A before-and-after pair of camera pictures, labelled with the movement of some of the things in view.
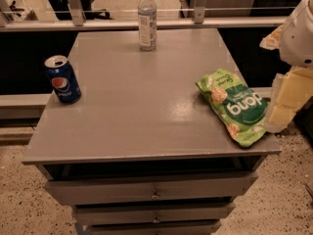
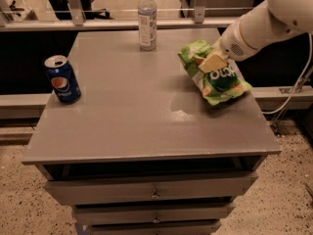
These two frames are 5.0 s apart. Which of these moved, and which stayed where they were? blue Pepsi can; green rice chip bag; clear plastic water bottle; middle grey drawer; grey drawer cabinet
Moved: green rice chip bag
Stayed: grey drawer cabinet; blue Pepsi can; clear plastic water bottle; middle grey drawer
